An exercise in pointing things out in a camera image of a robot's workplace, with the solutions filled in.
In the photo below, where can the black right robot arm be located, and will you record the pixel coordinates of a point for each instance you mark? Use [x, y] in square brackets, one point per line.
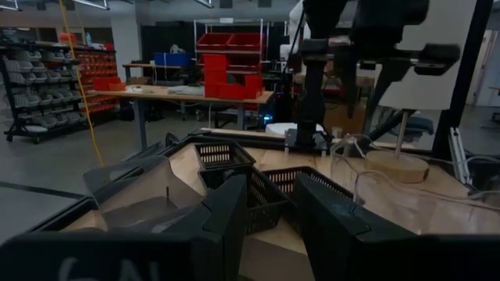
[310, 97]

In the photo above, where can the shelf of red bins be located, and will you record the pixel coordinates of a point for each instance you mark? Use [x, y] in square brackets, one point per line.
[97, 66]

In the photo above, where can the red bin pair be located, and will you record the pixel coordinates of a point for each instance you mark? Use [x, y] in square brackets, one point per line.
[254, 86]

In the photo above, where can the wide red bin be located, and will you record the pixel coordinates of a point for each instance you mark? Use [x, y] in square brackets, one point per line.
[246, 41]
[213, 41]

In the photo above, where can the rack of grey bins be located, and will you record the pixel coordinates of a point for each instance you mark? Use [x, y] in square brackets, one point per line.
[39, 89]

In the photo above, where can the black slotted plastic basket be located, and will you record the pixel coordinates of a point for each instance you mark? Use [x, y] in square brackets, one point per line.
[289, 181]
[222, 154]
[265, 203]

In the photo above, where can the wooden worktable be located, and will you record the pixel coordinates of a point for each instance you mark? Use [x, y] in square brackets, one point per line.
[176, 93]

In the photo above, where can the orange container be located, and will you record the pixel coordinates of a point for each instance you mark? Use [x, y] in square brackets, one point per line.
[67, 38]

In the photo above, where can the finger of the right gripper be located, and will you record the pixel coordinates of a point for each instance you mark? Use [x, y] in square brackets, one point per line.
[384, 82]
[347, 86]

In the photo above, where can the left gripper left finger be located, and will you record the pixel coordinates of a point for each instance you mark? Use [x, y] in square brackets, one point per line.
[222, 234]

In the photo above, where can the blue bin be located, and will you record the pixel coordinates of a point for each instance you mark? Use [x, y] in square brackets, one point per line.
[172, 59]

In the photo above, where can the clear plastic bin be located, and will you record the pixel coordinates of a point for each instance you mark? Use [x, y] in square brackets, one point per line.
[351, 156]
[148, 187]

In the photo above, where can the tall stack of red bins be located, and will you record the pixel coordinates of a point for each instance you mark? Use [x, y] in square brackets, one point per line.
[215, 70]

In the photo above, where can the small red bin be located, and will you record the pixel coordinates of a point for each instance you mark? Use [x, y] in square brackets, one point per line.
[101, 83]

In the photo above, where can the small orange bin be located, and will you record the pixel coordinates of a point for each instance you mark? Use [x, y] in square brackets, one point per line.
[117, 86]

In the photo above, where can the black frame post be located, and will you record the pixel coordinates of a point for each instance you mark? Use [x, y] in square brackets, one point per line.
[465, 78]

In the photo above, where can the white board panel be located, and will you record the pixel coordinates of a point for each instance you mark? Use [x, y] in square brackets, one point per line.
[433, 89]

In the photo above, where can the silver aluminium bracket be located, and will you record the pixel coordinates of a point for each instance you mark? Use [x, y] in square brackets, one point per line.
[458, 156]

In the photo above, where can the cardboard box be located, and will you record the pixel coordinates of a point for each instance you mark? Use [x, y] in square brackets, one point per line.
[343, 119]

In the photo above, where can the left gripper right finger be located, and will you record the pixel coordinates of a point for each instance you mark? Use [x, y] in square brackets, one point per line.
[336, 242]

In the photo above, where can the round wooden stand with rod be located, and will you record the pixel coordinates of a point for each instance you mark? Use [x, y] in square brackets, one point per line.
[394, 168]

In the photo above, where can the white machine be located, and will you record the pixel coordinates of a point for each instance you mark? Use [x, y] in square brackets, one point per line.
[295, 23]

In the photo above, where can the low red bin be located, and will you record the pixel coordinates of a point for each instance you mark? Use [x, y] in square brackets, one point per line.
[232, 91]

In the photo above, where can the metal rack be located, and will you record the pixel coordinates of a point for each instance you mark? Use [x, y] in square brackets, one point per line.
[261, 54]

